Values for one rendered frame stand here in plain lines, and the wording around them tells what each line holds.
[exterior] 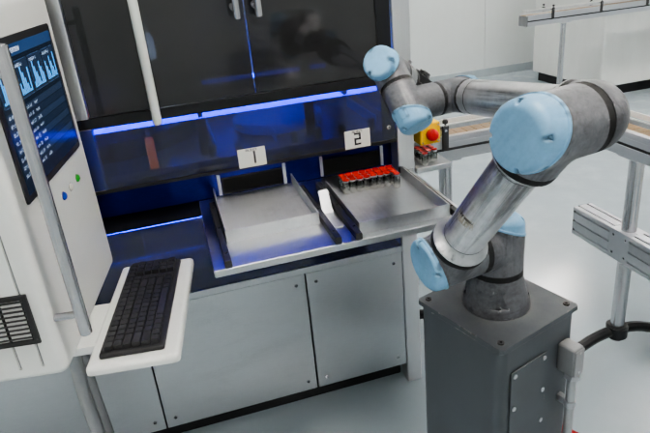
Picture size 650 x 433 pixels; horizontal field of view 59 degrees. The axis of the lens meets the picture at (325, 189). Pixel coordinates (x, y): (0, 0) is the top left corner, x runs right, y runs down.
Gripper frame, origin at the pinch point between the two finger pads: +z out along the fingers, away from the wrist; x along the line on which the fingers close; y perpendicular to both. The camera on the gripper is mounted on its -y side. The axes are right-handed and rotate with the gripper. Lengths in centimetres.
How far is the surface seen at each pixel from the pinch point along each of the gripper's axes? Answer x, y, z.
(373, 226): -34.6, 14.0, -3.6
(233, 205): -62, -26, -2
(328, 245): -44.3, 11.3, -12.8
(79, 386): -119, -12, -32
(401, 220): -29.4, 17.3, 1.4
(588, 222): -1, 43, 102
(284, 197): -51, -18, 7
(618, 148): 25, 35, 76
